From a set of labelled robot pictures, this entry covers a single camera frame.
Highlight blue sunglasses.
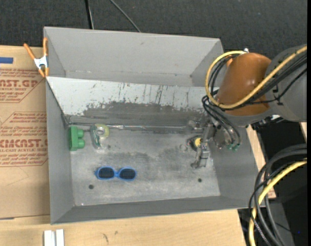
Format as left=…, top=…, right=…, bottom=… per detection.
left=94, top=166, right=138, bottom=182

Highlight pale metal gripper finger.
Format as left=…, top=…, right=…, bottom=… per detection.
left=187, top=120, right=207, bottom=132
left=190, top=144, right=210, bottom=169

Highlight green toy block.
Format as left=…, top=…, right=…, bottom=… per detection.
left=69, top=126, right=86, bottom=152

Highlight grey metal bin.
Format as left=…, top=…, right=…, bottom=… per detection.
left=43, top=26, right=260, bottom=225

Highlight brown cardboard board red print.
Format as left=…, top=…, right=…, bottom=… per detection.
left=0, top=44, right=51, bottom=220

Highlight yellow round thing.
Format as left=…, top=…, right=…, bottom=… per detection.
left=187, top=136, right=203, bottom=150

